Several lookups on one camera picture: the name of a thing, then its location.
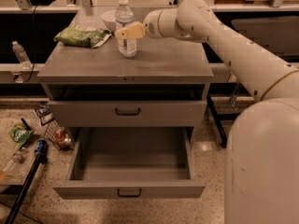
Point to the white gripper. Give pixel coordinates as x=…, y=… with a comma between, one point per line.
x=151, y=25

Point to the clear plastic water bottle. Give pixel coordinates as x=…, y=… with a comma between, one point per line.
x=124, y=16

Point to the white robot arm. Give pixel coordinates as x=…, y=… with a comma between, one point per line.
x=261, y=184

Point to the grey metal drawer cabinet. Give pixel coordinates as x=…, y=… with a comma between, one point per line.
x=162, y=70

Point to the closed middle grey drawer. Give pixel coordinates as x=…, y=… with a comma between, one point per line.
x=128, y=114

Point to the small water bottle on ledge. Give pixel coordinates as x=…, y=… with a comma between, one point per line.
x=21, y=55

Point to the open bottom grey drawer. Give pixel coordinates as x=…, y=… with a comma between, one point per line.
x=120, y=163

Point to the plastic bottle lying on floor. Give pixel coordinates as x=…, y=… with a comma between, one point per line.
x=11, y=169

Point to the white bowl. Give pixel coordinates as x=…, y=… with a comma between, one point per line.
x=109, y=21

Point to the green chip bag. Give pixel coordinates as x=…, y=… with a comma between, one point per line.
x=83, y=36

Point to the black white card on floor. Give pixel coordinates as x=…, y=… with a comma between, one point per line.
x=45, y=115

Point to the black pole with blue cap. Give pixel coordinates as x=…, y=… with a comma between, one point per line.
x=40, y=157

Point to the green snack packet on floor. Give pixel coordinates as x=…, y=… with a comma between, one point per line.
x=20, y=134

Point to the wire basket with red can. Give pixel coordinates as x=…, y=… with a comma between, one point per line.
x=58, y=136

